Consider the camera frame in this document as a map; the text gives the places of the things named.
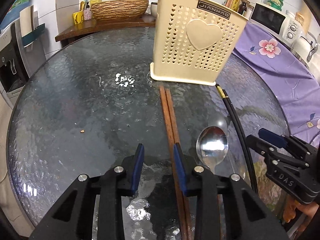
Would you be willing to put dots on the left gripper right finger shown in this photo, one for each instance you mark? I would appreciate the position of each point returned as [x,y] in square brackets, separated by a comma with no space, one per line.
[185,171]

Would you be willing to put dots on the person's right hand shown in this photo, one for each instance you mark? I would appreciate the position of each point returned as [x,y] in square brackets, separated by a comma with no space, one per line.
[293,205]

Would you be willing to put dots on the wooden side counter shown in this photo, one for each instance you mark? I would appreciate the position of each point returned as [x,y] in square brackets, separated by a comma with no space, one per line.
[93,26]

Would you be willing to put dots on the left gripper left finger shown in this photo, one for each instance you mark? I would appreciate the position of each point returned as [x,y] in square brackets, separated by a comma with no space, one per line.
[133,168]

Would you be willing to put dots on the white water dispenser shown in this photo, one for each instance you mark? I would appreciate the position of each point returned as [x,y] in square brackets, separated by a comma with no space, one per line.
[22,53]

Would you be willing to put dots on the white microwave oven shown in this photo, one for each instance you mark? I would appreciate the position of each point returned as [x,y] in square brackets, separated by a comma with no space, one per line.
[281,26]

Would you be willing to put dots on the wooden basin sink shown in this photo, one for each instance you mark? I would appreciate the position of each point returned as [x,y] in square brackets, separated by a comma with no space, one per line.
[119,10]

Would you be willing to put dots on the purple floral cloth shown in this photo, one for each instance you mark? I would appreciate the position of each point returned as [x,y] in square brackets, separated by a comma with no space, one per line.
[291,82]

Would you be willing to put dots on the dark glass bottle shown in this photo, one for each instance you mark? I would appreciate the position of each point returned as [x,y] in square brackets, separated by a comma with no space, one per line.
[242,8]

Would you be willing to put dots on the white electric kettle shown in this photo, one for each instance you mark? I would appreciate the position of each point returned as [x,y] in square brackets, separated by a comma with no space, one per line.
[304,50]

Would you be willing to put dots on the black gold-tipped chopstick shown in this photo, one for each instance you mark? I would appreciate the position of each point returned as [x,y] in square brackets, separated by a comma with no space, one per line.
[241,129]
[237,134]

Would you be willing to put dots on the stainless steel spoon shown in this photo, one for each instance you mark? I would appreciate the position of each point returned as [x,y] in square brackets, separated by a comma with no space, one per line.
[212,147]

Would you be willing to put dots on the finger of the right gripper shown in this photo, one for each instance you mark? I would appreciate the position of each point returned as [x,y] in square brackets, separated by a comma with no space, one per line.
[273,137]
[260,144]

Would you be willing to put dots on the yellow cup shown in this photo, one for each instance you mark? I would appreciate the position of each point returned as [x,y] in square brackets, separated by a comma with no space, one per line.
[78,17]

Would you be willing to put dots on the cream perforated utensil holder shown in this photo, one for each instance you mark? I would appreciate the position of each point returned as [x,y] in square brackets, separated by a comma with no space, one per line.
[193,40]

